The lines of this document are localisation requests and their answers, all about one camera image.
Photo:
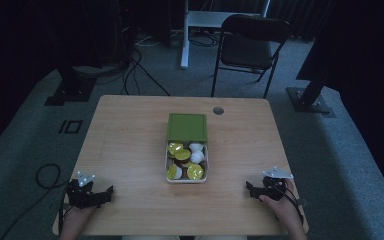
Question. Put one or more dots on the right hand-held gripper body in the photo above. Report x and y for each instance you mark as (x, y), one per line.
(273, 186)

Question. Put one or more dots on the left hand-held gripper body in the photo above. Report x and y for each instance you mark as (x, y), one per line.
(83, 196)

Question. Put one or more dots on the person's left hand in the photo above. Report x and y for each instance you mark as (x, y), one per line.
(77, 216)

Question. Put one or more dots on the person's right hand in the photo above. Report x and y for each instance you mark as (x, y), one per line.
(281, 208)

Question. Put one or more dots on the yellow foil capsule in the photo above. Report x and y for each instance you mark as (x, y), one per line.
(195, 171)
(174, 148)
(183, 154)
(173, 172)

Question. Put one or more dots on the white capsule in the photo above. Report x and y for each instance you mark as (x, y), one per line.
(197, 157)
(196, 146)

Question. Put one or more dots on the white rectangular box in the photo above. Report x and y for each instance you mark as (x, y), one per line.
(168, 166)

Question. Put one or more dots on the brown capsule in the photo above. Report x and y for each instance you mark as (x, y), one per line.
(178, 163)

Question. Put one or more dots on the grey table grommet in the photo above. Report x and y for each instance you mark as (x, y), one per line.
(218, 110)

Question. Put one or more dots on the green box lid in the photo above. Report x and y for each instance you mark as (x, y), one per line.
(186, 127)

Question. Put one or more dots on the black folding chair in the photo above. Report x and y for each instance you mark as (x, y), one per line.
(246, 50)

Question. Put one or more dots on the black stand with base plate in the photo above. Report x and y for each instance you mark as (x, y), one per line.
(308, 100)
(71, 88)

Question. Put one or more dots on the white desk frame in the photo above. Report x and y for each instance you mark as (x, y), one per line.
(193, 20)

